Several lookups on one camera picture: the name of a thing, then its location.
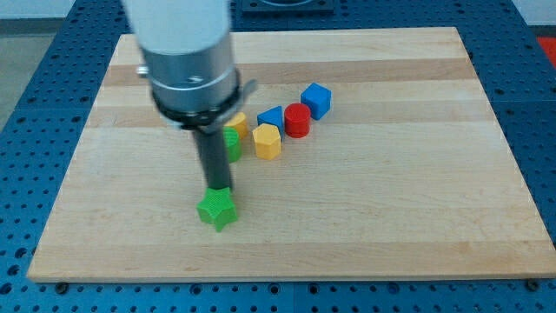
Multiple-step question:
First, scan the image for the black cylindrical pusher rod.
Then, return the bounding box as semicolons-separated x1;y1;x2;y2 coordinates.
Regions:
193;129;233;190

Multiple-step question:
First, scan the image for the red cylinder block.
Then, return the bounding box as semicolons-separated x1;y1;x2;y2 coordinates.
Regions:
284;103;311;138

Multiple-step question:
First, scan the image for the yellow hexagon block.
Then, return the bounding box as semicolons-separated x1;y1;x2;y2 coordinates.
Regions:
252;123;281;160

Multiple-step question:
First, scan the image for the red object at edge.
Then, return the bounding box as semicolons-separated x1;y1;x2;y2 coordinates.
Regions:
537;37;556;67

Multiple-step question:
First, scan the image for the blue triangle block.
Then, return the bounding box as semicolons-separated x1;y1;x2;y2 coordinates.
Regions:
257;106;284;137

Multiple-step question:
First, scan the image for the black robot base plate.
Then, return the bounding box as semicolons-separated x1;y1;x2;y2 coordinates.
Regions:
240;0;336;13

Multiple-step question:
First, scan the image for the green cylinder block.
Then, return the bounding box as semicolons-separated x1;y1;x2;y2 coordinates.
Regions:
223;127;242;163

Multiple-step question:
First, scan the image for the green star block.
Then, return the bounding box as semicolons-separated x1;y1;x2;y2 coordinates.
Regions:
196;187;238;232

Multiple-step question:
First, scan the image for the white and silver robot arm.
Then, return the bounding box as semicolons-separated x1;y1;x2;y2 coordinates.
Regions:
122;0;256;190

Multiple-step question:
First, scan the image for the blue cube block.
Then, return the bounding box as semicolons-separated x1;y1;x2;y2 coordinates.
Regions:
301;83;332;120

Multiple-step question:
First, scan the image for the wooden board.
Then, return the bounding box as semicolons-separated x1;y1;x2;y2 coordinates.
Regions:
28;27;555;283

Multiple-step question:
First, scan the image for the yellow block behind rod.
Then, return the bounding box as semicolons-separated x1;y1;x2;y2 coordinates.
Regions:
225;112;249;139

